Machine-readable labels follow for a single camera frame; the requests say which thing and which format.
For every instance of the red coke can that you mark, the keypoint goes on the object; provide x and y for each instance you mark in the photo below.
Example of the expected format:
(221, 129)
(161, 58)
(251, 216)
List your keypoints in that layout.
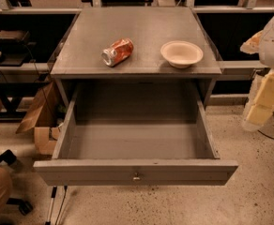
(117, 52)

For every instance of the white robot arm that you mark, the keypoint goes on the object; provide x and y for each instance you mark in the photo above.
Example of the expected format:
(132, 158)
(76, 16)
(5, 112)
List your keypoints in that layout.
(266, 46)

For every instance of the grey cabinet with top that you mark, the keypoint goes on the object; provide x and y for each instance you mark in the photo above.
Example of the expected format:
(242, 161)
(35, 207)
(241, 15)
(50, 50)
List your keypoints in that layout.
(149, 28)

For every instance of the open grey top drawer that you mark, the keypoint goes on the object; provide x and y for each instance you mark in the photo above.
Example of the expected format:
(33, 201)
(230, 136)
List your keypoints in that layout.
(114, 130)

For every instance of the metal drawer knob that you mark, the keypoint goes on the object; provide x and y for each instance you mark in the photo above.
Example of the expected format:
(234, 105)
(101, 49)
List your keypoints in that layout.
(136, 177)

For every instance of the white paper bowl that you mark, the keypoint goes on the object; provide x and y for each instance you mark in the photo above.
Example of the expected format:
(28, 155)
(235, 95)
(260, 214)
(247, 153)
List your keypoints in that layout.
(181, 54)

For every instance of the brown cardboard box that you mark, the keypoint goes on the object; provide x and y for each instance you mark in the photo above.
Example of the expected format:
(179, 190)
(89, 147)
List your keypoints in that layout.
(41, 119)

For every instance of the metal cabinet leg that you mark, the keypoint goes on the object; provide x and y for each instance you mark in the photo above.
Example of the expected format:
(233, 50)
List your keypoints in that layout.
(48, 220)

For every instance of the dark box on shelf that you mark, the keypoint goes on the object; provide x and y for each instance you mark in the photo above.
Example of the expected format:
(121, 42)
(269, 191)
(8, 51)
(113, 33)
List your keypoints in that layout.
(17, 36)

